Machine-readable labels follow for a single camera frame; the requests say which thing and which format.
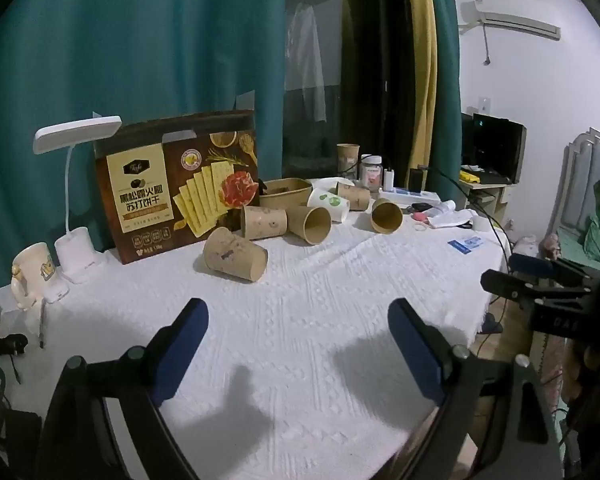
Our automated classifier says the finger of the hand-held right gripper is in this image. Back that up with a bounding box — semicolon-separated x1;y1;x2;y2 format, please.
509;254;600;287
480;269;583;312

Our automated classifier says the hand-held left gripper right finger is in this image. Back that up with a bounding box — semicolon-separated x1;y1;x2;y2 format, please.
387;298;566;480

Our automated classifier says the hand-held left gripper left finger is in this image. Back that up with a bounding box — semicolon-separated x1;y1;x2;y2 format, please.
35;298;209;480

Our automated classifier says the brown paper cup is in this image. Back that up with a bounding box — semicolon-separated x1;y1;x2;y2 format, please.
202;226;270;282
240;205;288;241
336;181;372;211
371;197;404;234
286;205;333;246
336;143;361;179

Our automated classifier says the white green-print paper cup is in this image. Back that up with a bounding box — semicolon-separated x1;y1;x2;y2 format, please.
307;187;351;224

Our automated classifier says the blue and white card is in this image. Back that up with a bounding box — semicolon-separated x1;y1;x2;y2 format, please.
447;235;485;254

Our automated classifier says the small wooden desk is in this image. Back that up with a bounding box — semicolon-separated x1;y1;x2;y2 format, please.
459;175;519;222

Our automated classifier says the crumpled white paper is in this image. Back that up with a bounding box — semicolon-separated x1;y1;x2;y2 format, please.
426;200;474;229

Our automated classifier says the grey padded headboard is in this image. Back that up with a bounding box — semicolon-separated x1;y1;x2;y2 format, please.
550;127;600;263

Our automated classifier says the white textured tablecloth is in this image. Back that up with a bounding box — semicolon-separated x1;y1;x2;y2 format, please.
0;177;512;480

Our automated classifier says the black monitor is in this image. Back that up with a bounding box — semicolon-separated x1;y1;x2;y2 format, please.
472;113;527;185

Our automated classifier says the white desk lamp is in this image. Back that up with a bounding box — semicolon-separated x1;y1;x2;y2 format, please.
33;115;123;286

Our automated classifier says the brown cracker box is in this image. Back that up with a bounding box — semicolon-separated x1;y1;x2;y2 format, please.
94;109;260;265

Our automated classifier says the white and yellow mug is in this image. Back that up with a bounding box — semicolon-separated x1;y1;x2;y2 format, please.
11;242;57;312

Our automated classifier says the small black object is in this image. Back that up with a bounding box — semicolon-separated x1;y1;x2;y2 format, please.
0;333;30;357

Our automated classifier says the glass jar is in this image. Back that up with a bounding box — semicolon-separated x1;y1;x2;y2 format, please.
359;155;384;194

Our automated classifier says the brown paper bowl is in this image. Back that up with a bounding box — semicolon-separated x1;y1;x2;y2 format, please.
258;178;314;210

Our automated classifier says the black bag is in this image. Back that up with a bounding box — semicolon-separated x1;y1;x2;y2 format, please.
0;405;45;480

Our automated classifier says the teal curtain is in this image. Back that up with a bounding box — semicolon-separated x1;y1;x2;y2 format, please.
0;0;287;306
425;0;464;197

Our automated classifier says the yellow curtain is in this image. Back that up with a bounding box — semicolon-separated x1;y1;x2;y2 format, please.
402;0;439;175

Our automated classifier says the white air conditioner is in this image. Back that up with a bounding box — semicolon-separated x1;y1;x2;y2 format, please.
457;0;562;41

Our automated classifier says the white hanging garment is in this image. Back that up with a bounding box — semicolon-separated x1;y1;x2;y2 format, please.
285;2;344;124

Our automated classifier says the black cable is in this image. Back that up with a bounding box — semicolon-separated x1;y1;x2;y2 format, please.
426;164;513;263

